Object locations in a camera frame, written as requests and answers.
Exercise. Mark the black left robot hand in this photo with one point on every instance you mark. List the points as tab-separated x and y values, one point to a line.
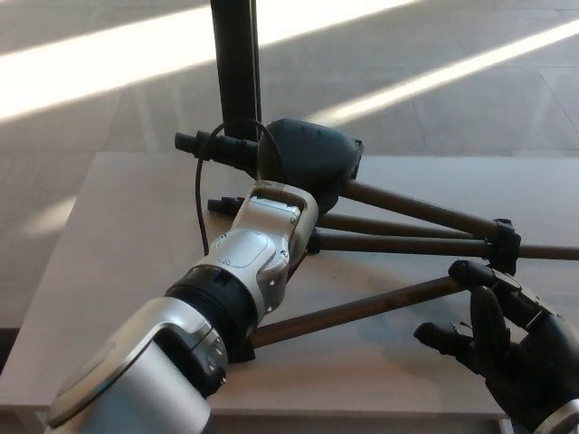
307	153

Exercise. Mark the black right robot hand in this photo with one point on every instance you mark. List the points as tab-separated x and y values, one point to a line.
534	361

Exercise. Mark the brown and black tripod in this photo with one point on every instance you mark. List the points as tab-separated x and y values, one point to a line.
407	244

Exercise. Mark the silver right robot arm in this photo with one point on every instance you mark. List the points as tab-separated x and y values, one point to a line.
561	418

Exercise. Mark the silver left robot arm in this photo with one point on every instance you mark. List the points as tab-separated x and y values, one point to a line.
135	361

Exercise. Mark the black upright pole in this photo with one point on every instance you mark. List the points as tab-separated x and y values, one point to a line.
235	59

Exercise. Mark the white table frame strut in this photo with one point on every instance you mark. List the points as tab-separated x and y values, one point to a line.
504	427

